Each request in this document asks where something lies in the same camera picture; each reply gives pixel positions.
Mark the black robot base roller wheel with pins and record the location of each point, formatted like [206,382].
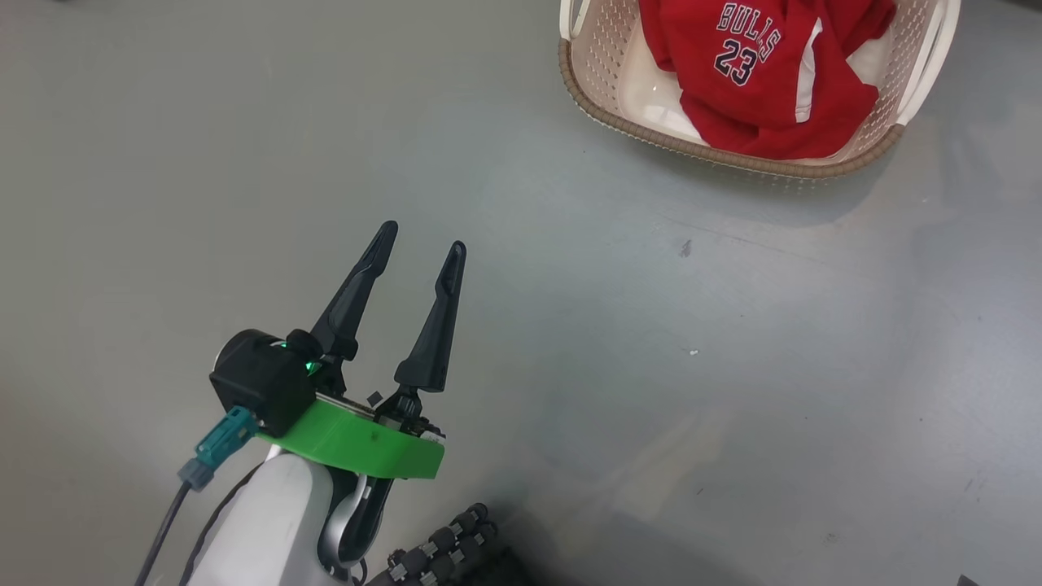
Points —
[444,545]

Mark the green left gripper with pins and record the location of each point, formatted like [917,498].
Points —
[358,443]

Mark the cream perforated laundry basket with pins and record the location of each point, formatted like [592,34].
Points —
[619,89]

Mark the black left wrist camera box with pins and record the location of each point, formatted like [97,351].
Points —
[260,382]

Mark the red Bulls 23 jersey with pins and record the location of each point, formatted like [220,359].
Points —
[733,114]

